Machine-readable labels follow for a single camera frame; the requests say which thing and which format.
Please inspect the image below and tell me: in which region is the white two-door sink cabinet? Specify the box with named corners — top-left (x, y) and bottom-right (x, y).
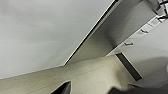
top-left (0, 0), bottom-right (118, 80)

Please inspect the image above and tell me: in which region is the white drawer unit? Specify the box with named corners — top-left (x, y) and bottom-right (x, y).
top-left (106, 14), bottom-right (168, 81)

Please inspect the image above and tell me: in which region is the stainless steel dishwasher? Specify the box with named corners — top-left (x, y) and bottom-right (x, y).
top-left (64, 0), bottom-right (158, 66)

